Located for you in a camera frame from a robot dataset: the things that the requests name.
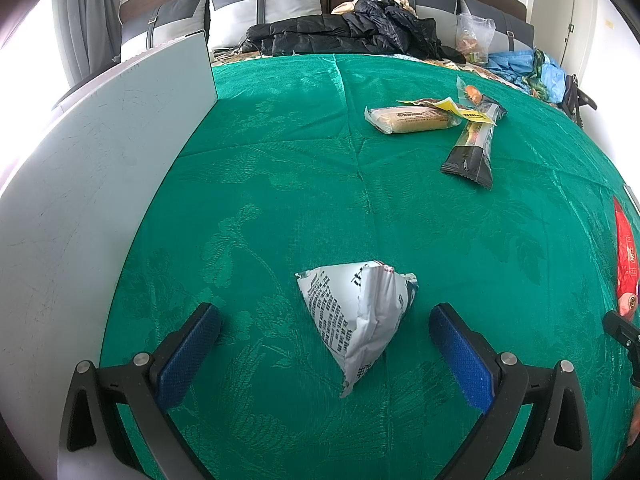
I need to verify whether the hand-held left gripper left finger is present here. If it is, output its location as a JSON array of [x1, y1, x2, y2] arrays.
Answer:
[[57, 302, 223, 480]]

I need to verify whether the dark snack bar packet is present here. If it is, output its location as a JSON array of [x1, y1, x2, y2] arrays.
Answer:
[[440, 95, 508, 191]]

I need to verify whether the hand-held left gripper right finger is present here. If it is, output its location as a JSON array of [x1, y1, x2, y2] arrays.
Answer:
[[429, 302, 594, 480]]

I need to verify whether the small orange snack packet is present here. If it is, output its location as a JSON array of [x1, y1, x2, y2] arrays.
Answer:
[[456, 75, 484, 106]]

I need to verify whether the blue clothing pile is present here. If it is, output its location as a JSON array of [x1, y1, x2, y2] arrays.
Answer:
[[487, 49, 567, 104]]

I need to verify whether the grey curtain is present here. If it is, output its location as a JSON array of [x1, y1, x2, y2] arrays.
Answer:
[[50, 0, 122, 87]]

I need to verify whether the white triangular snack packet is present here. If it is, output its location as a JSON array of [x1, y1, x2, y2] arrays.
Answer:
[[295, 260, 420, 399]]

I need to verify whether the white table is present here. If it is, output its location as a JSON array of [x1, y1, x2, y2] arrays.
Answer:
[[0, 30, 219, 480]]

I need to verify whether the black handbag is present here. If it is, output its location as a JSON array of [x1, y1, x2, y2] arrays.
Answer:
[[560, 74, 599, 127]]

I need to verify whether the tan patterned garment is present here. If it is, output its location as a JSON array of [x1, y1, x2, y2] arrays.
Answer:
[[331, 0, 417, 17]]

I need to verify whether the green patterned tablecloth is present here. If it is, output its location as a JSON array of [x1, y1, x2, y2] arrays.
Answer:
[[97, 52, 640, 480]]

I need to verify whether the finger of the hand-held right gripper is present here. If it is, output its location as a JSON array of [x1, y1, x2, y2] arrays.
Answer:
[[602, 310, 640, 388]]

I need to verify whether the bread in clear packet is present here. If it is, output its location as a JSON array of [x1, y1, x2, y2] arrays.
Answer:
[[364, 102, 463, 135]]

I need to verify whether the yellow label snack packet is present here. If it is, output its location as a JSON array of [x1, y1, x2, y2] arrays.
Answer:
[[397, 96, 498, 126]]

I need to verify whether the black puffer jacket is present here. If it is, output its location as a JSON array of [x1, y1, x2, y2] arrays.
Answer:
[[245, 0, 468, 64]]

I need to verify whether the clear plastic bag of food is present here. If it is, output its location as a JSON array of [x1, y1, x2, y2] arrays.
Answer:
[[456, 12, 496, 65]]

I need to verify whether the white wardrobe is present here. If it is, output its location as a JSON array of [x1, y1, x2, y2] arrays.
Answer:
[[532, 0, 627, 126]]

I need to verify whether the red snack packet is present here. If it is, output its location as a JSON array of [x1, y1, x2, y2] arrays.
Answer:
[[613, 195, 640, 317]]

